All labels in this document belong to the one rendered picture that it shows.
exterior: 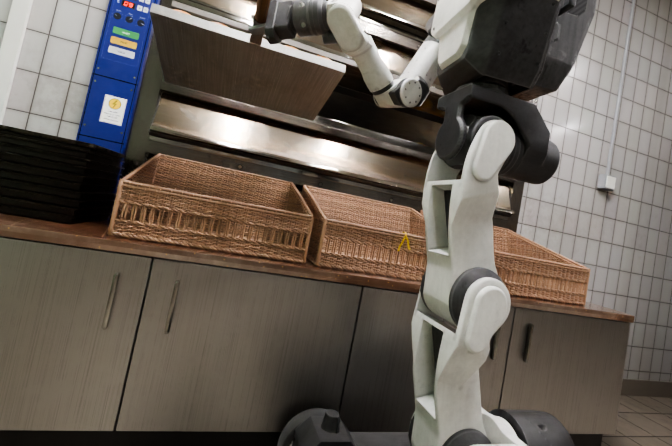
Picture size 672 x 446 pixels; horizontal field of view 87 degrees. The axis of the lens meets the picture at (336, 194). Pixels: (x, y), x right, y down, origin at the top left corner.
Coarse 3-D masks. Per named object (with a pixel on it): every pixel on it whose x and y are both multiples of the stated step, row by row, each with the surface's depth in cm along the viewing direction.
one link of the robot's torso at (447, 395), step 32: (480, 288) 73; (416, 320) 87; (480, 320) 72; (416, 352) 84; (448, 352) 74; (480, 352) 73; (416, 384) 84; (448, 384) 76; (416, 416) 84; (448, 416) 76; (480, 416) 78
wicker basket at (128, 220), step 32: (160, 160) 139; (128, 192) 96; (160, 192) 98; (192, 192) 140; (224, 192) 145; (256, 192) 150; (288, 192) 155; (128, 224) 96; (160, 224) 98; (192, 224) 101; (224, 224) 142; (256, 224) 106; (288, 224) 109; (256, 256) 106; (288, 256) 110
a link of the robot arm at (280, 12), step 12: (276, 0) 92; (300, 0) 88; (276, 12) 91; (288, 12) 89; (300, 12) 87; (276, 24) 90; (288, 24) 89; (300, 24) 89; (276, 36) 92; (288, 36) 92; (300, 36) 92
